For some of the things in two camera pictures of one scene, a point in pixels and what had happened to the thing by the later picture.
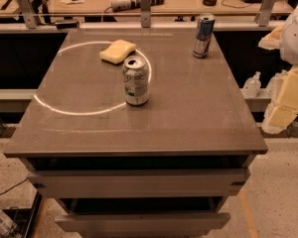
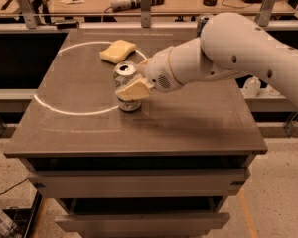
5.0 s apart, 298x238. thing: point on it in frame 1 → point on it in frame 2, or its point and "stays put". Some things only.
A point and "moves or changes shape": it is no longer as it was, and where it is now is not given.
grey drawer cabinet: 172,168 stays put
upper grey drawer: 138,182 stays put
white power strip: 135,2 stays put
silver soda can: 136,80 moves or changes shape
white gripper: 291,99 → 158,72
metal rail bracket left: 27,10 stays put
